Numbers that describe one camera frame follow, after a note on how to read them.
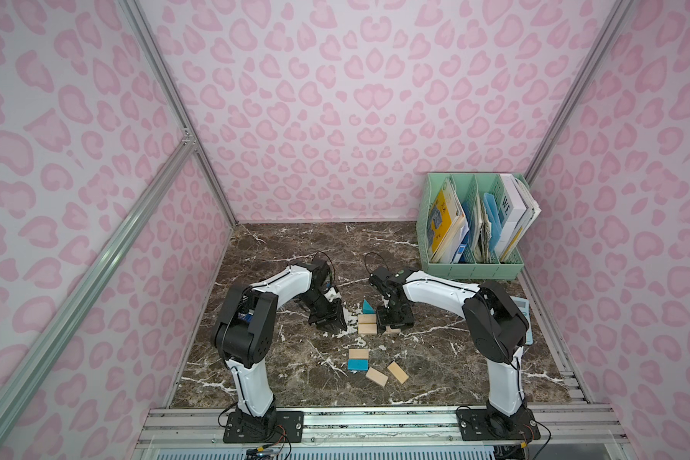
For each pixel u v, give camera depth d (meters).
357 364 0.82
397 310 0.80
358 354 0.84
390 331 0.83
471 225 0.93
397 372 0.82
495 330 0.50
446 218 0.95
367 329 0.89
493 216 0.88
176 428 0.75
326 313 0.81
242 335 0.50
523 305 0.92
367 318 0.92
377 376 0.81
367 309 0.93
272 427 0.67
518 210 0.89
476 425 0.73
